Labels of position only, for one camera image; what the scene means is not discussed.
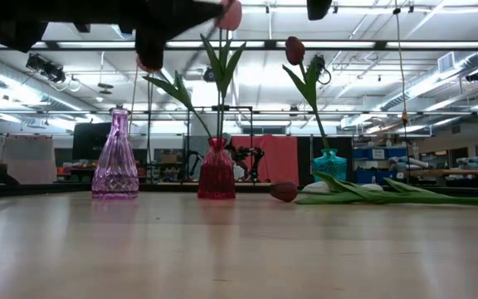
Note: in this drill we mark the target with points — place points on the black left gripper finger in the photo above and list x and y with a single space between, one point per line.
189 14

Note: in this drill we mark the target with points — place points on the pink artificial tulip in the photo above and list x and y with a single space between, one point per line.
179 92
230 16

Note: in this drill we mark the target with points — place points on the dark red artificial tulip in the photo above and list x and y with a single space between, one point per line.
295 50
284 191

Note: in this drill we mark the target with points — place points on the white artificial tulip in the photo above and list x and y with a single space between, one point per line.
372 187
318 187

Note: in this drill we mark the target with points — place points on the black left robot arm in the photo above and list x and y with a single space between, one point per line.
6 21

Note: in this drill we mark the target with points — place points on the black background robot arm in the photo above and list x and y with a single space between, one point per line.
247 160

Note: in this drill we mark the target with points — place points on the purple glass vase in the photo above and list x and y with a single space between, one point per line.
114 166

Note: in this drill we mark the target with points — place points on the blue glass vase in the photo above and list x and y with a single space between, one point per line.
329 166

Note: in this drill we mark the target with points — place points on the red glass vase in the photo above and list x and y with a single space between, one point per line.
216 174

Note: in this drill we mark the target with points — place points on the black overhead rig beam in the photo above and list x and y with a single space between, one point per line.
347 45

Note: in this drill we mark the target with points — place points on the black monitor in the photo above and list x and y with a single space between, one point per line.
91 141

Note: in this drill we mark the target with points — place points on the blue storage bins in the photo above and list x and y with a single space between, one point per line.
374 153

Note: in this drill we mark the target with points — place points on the coral red curtain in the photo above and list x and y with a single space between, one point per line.
278 160

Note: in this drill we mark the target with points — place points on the black dome fixture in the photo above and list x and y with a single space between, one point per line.
475 75

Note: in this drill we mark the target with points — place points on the white board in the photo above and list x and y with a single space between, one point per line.
17 158

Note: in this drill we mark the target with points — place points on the black mounted camera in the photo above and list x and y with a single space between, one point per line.
321 62

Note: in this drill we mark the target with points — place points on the black ceiling camera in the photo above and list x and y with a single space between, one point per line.
46 68

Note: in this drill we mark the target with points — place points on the silver ventilation duct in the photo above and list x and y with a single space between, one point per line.
430 89

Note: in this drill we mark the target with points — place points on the black aluminium table frame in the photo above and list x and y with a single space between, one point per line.
35 189

